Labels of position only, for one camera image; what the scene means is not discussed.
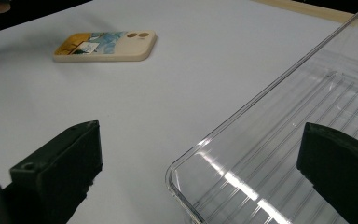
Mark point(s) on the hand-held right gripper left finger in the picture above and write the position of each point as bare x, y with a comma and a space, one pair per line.
56, 174

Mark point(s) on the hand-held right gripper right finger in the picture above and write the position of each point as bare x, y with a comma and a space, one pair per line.
341, 168

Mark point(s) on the clear plastic ribbed tray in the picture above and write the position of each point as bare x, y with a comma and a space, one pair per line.
279, 155

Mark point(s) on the beige painted phone case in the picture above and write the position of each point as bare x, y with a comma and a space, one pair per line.
127, 48

